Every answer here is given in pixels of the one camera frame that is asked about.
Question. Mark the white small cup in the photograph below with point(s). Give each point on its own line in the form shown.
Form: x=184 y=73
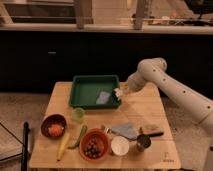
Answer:
x=119 y=146

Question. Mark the blue-grey cloth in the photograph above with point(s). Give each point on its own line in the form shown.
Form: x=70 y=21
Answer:
x=126 y=130

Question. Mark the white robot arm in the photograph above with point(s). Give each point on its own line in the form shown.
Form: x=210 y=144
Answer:
x=154 y=70

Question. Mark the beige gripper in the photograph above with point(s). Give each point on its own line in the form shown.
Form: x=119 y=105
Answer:
x=125 y=90

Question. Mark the green cucumber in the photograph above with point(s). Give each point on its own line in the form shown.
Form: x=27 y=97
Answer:
x=77 y=142

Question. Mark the black pole stand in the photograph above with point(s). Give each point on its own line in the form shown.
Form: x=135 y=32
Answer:
x=25 y=153

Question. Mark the green plastic cup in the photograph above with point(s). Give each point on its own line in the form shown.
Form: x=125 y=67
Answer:
x=78 y=114

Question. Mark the orange carrot piece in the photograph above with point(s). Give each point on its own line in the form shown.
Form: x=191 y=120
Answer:
x=55 y=130

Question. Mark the green plastic tray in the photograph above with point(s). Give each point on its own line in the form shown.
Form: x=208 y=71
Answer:
x=86 y=90

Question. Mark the wooden scrub brush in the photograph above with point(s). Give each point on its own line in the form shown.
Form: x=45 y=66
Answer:
x=151 y=130

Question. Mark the orange bowl with berries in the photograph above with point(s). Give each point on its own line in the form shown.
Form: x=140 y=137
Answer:
x=94 y=145

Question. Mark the white-handled dish brush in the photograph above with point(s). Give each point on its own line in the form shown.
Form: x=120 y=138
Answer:
x=118 y=93

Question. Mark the dark red bowl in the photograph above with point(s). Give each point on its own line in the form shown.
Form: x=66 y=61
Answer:
x=50 y=120

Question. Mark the metal measuring cup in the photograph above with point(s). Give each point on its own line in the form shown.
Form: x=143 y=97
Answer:
x=142 y=140

